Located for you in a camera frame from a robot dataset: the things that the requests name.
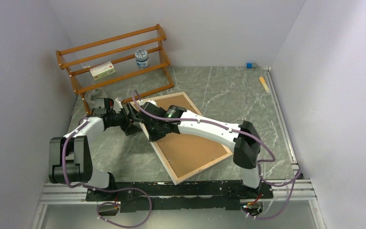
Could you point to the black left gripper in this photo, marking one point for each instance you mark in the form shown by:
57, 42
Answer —
128, 128

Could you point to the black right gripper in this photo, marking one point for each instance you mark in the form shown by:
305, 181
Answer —
153, 137

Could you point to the light wooden picture frame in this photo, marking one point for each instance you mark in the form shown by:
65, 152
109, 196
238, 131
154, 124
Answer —
164, 161

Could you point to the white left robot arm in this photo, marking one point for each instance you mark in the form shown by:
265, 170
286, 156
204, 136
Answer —
70, 160

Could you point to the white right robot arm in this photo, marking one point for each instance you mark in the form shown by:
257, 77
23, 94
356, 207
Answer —
242, 140

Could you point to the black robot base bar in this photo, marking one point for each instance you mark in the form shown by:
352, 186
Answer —
137, 196

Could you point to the clear tape roll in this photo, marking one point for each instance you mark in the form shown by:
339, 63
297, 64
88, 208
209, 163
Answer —
92, 95

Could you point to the white green box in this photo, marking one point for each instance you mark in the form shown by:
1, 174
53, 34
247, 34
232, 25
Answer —
102, 70

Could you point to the orange wooden shelf rack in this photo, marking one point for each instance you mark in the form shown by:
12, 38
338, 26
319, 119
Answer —
120, 50

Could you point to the white blue jar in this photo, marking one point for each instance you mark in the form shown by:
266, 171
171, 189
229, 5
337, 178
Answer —
142, 58

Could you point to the blue capped small bottle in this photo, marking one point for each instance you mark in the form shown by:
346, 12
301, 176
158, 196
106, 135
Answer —
251, 65

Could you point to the small yellow wooden stick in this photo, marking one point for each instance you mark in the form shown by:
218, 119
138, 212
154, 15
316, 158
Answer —
264, 85

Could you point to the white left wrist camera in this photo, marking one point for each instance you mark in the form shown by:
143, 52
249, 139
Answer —
118, 104

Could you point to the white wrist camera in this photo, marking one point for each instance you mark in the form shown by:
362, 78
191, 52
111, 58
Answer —
147, 104
118, 104

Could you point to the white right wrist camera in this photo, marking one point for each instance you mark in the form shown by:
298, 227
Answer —
147, 104

